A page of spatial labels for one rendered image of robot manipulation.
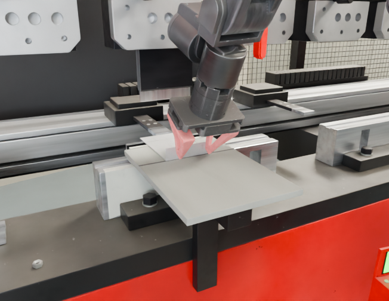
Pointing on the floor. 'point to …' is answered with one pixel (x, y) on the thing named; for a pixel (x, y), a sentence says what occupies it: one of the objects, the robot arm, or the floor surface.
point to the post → (298, 55)
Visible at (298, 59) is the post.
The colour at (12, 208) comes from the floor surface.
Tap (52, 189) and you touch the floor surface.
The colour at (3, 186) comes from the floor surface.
